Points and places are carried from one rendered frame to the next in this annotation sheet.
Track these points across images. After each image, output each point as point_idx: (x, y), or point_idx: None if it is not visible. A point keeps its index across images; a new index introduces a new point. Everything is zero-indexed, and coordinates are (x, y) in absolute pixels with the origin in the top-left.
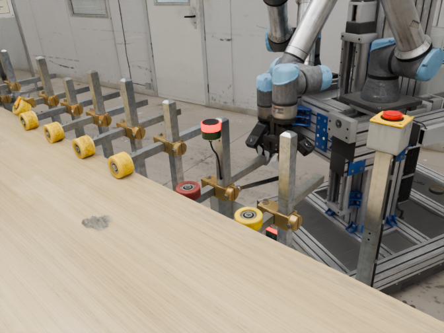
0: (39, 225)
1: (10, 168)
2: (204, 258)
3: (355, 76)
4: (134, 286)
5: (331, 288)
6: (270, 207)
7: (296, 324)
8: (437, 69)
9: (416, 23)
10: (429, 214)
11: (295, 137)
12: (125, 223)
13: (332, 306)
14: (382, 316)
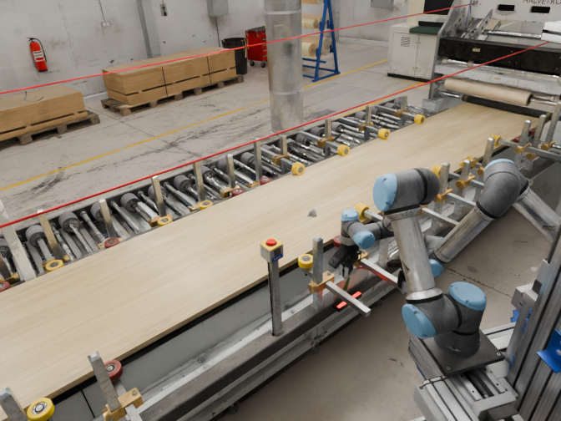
0: (315, 200)
1: (373, 181)
2: None
3: (515, 328)
4: (266, 226)
5: (245, 276)
6: (323, 276)
7: (231, 263)
8: (417, 332)
9: (405, 266)
10: None
11: (315, 241)
12: (310, 221)
13: (235, 274)
14: (224, 286)
